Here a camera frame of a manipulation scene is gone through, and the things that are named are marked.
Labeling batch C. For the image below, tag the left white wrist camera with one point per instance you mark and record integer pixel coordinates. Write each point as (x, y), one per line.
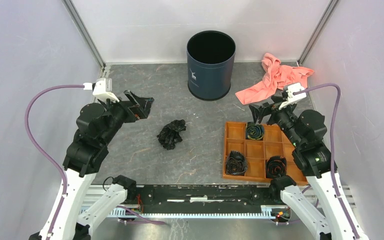
(102, 90)

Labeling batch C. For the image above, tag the orange compartment tray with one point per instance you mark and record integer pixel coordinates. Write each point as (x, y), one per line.
(258, 152)

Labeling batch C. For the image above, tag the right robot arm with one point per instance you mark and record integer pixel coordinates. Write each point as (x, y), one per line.
(305, 132)

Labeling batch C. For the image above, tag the dark blue trash bin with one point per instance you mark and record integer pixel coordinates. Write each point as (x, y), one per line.
(210, 61)

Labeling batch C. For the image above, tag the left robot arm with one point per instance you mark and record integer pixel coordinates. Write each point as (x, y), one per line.
(97, 124)

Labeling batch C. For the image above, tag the aluminium corner post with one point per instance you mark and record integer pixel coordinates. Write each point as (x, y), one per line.
(329, 10)
(80, 25)

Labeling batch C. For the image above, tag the rolled black bag front left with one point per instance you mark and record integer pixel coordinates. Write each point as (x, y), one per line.
(236, 164)

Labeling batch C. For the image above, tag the rolled black bag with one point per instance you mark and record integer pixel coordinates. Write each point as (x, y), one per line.
(276, 167)
(236, 164)

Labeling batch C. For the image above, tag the right aluminium corner post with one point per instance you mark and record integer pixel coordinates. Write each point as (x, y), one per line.
(329, 10)

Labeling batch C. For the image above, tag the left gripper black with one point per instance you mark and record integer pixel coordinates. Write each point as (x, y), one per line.
(146, 103)

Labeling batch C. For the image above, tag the pink crumpled cloth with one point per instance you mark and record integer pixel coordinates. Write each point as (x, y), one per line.
(276, 77)

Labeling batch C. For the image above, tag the black trash bag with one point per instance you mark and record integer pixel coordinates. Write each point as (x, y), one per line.
(169, 136)

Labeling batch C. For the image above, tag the left aluminium corner post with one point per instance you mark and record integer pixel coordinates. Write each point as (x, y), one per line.
(80, 25)

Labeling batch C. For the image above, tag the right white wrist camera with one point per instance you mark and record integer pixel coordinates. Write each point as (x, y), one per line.
(292, 94)

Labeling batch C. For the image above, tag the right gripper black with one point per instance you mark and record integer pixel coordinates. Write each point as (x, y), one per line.
(258, 112)

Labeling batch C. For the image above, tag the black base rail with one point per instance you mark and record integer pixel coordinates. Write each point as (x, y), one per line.
(214, 201)

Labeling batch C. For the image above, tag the rolled black bag front right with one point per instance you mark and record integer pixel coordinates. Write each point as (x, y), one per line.
(276, 167)

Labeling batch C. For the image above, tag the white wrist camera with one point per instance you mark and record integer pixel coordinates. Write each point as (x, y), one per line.
(102, 90)
(292, 94)

